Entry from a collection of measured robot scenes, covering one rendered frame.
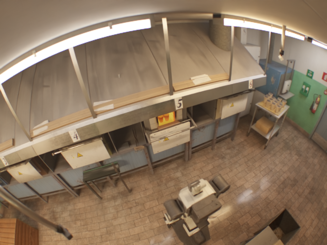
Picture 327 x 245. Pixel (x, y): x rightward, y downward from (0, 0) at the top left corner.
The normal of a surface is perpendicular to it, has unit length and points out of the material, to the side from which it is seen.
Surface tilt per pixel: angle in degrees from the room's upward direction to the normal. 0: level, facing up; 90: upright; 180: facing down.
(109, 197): 0
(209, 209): 0
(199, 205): 0
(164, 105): 80
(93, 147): 90
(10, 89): 33
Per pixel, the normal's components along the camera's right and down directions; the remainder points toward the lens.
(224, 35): -0.12, 0.61
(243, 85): 0.33, 0.39
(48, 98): 0.11, -0.37
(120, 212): -0.11, -0.79
